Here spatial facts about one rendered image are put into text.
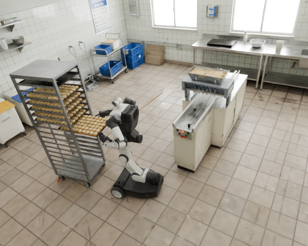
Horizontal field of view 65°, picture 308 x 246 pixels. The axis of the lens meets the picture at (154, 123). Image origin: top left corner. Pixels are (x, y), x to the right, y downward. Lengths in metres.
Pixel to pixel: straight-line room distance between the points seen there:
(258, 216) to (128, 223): 1.66
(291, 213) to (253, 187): 0.54
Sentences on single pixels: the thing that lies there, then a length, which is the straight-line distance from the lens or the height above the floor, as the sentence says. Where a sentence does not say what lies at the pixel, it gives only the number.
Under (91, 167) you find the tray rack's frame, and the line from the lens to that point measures 4.01.
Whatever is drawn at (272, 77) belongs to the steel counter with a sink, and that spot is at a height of 0.23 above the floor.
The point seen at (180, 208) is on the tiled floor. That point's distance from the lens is 3.46.
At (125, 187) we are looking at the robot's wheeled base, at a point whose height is 0.17.
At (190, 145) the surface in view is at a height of 0.58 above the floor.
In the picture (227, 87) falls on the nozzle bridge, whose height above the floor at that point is 1.18.
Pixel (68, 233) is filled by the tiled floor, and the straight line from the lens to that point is 3.57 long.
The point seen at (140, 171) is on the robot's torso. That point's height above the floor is 0.34.
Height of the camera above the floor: 2.84
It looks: 35 degrees down
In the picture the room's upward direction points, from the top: 6 degrees counter-clockwise
